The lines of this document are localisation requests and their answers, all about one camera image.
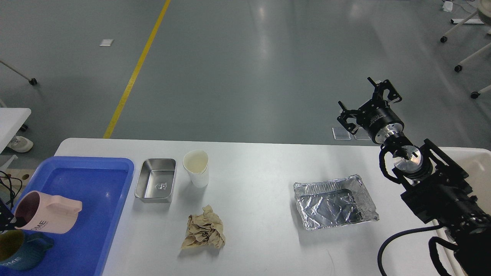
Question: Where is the black cables left edge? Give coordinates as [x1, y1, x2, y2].
[0, 171, 23, 207]

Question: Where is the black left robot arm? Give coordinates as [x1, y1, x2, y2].
[0, 200, 15, 232]

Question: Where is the blue plastic tray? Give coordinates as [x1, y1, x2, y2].
[0, 156, 134, 276]

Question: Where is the crumpled brown paper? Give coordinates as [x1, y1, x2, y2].
[181, 205, 226, 250]

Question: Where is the rolling stand leg left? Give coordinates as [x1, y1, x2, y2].
[0, 60, 38, 86]

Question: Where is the pink ceramic mug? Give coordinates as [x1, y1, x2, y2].
[14, 191, 82, 234]

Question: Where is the white paper on floor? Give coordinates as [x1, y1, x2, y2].
[99, 39, 114, 47]

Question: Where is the white side table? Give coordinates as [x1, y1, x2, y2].
[0, 108, 31, 152]

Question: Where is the white sneaker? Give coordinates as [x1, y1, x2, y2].
[7, 136, 34, 153]

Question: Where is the white paper cup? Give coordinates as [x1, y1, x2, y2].
[183, 149, 209, 187]

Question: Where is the clear floor plate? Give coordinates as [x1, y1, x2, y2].
[331, 127, 351, 140]
[354, 129, 371, 140]

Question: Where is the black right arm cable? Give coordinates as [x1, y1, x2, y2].
[377, 226, 445, 276]

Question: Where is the beige waste bin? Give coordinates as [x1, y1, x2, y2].
[437, 147, 491, 276]

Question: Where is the aluminium foil tray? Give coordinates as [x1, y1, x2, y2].
[293, 174, 379, 231]

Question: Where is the clear floor plate right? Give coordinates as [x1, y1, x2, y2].
[354, 129, 371, 140]

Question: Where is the white rolling chair base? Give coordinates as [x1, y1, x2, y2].
[440, 0, 491, 99]

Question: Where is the dark teal mug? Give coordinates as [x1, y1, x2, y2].
[0, 230, 54, 271]

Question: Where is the clear floor plate left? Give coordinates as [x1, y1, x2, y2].
[331, 127, 351, 140]

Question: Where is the stainless steel rectangular tin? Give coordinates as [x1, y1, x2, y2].
[134, 158, 176, 204]

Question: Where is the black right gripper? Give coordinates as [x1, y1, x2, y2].
[337, 77, 404, 145]

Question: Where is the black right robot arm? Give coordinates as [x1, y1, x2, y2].
[337, 77, 491, 276]

